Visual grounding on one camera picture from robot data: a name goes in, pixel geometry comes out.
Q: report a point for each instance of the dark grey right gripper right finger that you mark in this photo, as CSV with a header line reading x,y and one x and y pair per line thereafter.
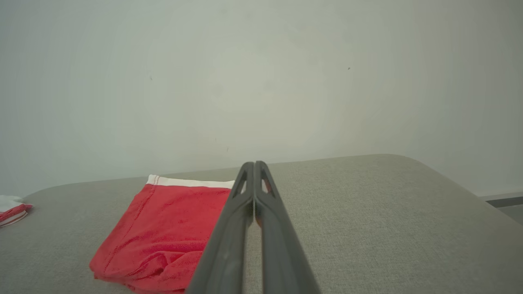
x,y
282,253

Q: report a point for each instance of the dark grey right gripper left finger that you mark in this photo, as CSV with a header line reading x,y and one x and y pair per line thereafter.
x,y
224,253

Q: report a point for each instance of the red garment with white band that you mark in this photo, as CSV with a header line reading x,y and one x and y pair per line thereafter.
x,y
163,232

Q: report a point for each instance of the red jersey with white sleeves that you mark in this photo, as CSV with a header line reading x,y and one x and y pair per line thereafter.
x,y
12,210

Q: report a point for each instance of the grey fabric sofa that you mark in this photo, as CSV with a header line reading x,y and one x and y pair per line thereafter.
x,y
388,228

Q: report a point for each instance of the white wall baseboard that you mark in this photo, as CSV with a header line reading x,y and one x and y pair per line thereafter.
x,y
504,197

